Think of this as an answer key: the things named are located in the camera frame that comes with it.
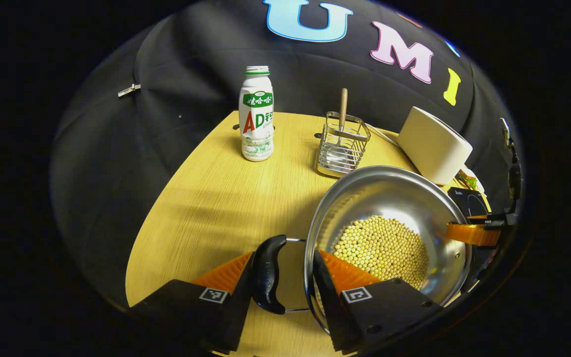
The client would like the white drink bottle green label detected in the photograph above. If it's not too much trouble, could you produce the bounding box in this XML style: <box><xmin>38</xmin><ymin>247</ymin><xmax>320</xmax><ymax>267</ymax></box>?
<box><xmin>238</xmin><ymin>65</ymin><xmax>275</xmax><ymax>162</ymax></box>

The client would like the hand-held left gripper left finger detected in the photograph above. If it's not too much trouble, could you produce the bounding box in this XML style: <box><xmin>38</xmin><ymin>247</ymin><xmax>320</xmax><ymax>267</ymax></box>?
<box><xmin>127</xmin><ymin>250</ymin><xmax>256</xmax><ymax>355</ymax></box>

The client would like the wooden handled scoop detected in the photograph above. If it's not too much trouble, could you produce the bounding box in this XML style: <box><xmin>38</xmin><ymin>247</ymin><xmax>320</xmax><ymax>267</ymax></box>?
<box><xmin>323</xmin><ymin>88</ymin><xmax>353</xmax><ymax>167</ymax></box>

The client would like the sandwich with lettuce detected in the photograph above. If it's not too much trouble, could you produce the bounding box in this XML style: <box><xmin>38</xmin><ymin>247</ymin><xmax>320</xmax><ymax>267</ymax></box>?
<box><xmin>457</xmin><ymin>169</ymin><xmax>484</xmax><ymax>191</ymax></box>

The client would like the steel pot with black handles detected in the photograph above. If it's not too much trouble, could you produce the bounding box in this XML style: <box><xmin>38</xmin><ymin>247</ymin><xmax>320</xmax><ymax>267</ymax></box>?
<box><xmin>251</xmin><ymin>165</ymin><xmax>473</xmax><ymax>335</ymax></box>

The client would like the white toaster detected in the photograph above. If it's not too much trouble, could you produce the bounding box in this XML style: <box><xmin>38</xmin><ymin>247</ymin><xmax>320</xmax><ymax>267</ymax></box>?
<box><xmin>397</xmin><ymin>106</ymin><xmax>473</xmax><ymax>186</ymax></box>

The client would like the wire mesh basket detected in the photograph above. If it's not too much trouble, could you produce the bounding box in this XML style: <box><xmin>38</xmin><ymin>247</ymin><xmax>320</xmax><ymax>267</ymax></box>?
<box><xmin>315</xmin><ymin>112</ymin><xmax>371</xmax><ymax>179</ymax></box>

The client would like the black induction cooktop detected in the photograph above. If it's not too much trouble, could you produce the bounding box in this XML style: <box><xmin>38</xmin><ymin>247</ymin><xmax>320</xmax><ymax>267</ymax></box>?
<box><xmin>447</xmin><ymin>187</ymin><xmax>490</xmax><ymax>219</ymax></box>

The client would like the pile of yellow soybeans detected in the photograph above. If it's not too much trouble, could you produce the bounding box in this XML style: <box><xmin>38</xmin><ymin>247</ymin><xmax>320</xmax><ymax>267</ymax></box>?
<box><xmin>332</xmin><ymin>215</ymin><xmax>431</xmax><ymax>291</ymax></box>

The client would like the toaster power cable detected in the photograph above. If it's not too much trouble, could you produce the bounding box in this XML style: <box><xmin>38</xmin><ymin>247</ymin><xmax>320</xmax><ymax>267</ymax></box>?
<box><xmin>365</xmin><ymin>123</ymin><xmax>399</xmax><ymax>147</ymax></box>

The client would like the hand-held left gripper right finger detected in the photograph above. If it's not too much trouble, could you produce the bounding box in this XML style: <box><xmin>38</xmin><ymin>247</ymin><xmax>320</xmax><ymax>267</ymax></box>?
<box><xmin>312</xmin><ymin>249</ymin><xmax>446</xmax><ymax>354</ymax></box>

